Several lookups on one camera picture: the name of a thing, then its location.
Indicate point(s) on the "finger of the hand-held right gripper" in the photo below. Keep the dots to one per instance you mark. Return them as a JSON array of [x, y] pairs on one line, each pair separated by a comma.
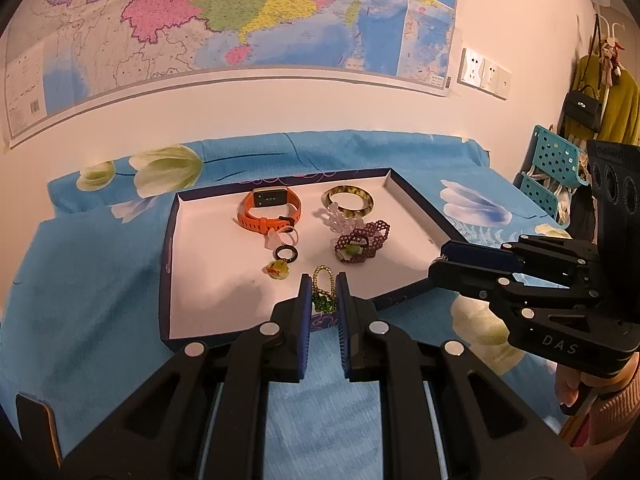
[[480, 256], [465, 280]]

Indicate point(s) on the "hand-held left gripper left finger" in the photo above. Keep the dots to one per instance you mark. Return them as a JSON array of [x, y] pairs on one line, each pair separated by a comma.
[[302, 330]]

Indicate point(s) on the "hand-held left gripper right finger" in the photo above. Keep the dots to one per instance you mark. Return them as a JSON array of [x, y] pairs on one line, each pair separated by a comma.
[[344, 330]]

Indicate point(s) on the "yellow pendant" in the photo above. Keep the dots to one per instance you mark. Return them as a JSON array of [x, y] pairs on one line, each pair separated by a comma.
[[277, 270]]

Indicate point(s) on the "dark blue tray box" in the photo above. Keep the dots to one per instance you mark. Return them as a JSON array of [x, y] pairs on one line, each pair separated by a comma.
[[215, 280]]

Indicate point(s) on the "person's right forearm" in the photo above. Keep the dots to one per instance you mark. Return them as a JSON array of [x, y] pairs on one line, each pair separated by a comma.
[[617, 410]]

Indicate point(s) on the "person's right hand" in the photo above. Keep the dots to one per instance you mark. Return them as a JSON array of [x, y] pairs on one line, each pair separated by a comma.
[[567, 385]]

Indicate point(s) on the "orange smart watch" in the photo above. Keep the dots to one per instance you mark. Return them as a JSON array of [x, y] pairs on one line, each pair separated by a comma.
[[250, 222]]

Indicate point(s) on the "amber bangle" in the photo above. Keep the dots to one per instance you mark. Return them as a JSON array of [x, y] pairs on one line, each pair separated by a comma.
[[368, 205]]

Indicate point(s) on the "teal plastic rack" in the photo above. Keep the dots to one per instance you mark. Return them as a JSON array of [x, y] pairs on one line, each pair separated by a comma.
[[555, 155]]

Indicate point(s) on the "yellow hanging garment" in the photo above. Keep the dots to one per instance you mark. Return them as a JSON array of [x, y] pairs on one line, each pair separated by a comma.
[[622, 110]]

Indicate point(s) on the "black handbag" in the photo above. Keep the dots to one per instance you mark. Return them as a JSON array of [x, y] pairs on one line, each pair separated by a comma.
[[582, 110]]

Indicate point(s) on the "blue floral bed sheet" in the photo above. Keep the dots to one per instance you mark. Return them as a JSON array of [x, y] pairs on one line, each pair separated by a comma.
[[90, 300]]

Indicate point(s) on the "white coat rack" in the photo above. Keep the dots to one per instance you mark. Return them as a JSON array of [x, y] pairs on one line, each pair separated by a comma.
[[607, 27]]

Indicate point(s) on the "smartphone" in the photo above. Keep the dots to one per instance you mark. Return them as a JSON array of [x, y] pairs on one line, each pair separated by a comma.
[[37, 430]]

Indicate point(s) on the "white wall socket panel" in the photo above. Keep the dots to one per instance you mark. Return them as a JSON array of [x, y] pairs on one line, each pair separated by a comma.
[[482, 72]]

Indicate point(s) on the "wall map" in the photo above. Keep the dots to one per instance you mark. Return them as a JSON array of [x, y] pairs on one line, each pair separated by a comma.
[[225, 15]]

